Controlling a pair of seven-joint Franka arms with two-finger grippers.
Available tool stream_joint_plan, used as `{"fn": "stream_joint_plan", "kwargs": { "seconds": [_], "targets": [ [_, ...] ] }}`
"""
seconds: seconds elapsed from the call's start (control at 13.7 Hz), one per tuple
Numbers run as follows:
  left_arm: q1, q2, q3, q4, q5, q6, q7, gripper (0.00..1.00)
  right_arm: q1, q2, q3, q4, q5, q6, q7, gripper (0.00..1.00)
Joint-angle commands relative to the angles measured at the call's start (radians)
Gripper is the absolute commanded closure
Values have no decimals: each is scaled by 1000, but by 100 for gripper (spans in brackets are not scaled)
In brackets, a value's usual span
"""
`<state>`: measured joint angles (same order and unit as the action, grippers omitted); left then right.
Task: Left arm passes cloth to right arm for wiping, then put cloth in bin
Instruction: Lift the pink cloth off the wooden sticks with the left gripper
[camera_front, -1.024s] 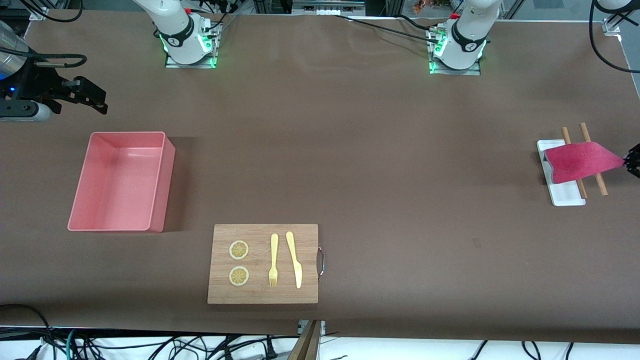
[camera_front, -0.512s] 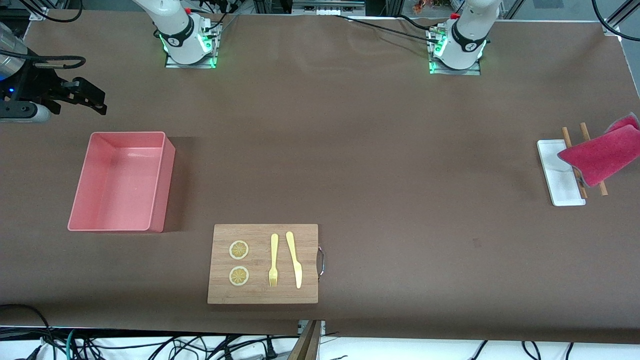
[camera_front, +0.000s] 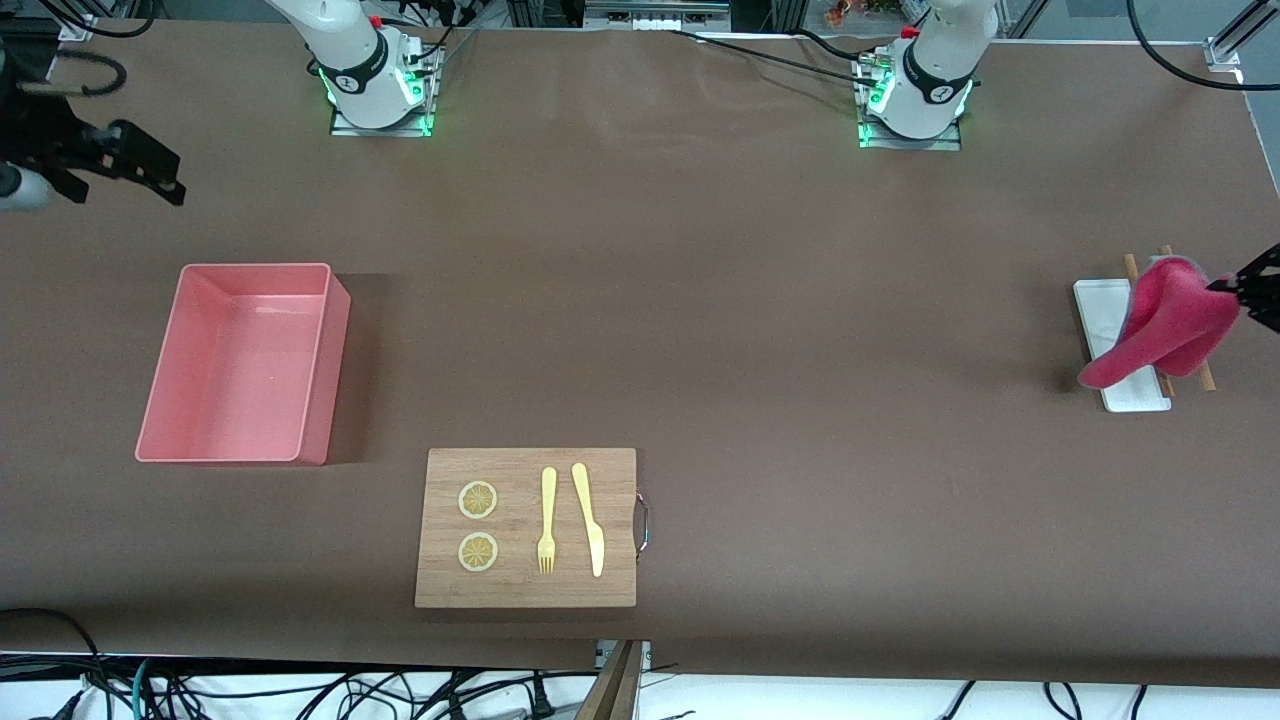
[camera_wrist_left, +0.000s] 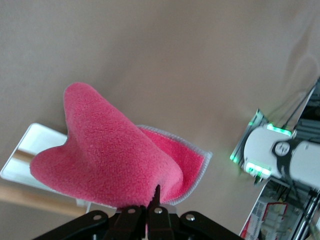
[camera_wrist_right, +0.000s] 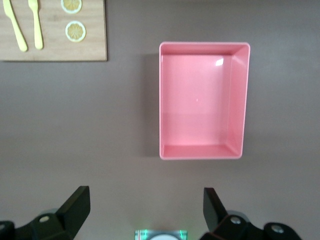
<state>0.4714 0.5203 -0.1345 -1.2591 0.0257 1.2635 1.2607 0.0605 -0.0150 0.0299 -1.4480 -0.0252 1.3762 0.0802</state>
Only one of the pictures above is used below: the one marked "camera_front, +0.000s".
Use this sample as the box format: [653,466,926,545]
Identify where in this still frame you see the yellow plastic fork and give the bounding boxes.
[537,467,558,575]

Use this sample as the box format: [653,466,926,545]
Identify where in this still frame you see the white power strip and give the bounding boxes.
[585,8,731,31]

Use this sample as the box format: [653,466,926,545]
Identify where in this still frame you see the yellow plastic knife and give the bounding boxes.
[571,462,606,579]

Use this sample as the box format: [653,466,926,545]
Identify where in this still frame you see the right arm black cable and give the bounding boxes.
[0,50,129,98]

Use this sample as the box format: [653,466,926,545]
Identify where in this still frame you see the black floor cable loop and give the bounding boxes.
[0,608,106,720]

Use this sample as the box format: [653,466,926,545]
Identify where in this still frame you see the thick black table cable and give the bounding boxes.
[668,28,881,86]

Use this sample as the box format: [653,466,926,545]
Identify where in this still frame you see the small metal bracket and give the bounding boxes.
[594,640,653,673]

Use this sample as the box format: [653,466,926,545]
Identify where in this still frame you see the aluminium frame post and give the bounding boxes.
[1204,0,1280,71]

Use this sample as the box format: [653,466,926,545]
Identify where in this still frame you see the white rectangular tray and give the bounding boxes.
[1073,278,1173,413]

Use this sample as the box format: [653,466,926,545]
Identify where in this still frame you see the pink red cloth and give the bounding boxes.
[1078,256,1243,390]

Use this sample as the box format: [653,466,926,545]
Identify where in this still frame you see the pink plastic bin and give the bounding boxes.
[134,263,352,467]

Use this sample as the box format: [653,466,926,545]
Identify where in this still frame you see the wooden cutting board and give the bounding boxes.
[414,447,638,610]

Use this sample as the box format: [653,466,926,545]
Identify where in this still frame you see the brown wooden bar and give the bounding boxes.
[575,640,643,720]

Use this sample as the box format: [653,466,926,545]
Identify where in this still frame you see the brown wooden stick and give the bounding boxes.
[1123,253,1177,401]
[1158,245,1218,393]

